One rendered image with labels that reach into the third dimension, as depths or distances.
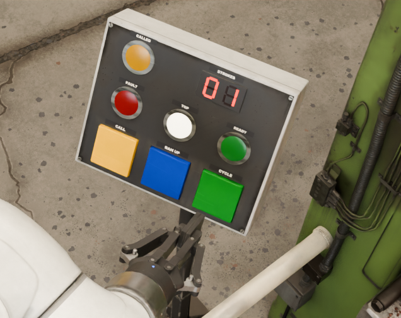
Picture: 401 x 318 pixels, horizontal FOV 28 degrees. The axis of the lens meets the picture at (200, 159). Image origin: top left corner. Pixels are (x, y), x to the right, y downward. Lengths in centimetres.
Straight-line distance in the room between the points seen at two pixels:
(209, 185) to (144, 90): 19
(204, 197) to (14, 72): 158
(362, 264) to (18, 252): 98
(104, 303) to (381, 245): 82
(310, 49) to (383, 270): 139
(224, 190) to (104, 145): 23
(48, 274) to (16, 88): 189
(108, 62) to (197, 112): 17
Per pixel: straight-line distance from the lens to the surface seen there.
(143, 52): 131
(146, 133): 136
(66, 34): 293
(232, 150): 131
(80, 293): 95
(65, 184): 255
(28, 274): 93
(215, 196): 135
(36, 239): 95
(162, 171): 136
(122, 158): 139
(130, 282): 103
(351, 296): 187
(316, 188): 163
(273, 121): 127
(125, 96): 135
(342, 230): 168
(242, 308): 167
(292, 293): 197
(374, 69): 136
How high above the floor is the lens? 217
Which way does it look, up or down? 57 degrees down
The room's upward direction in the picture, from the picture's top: 7 degrees clockwise
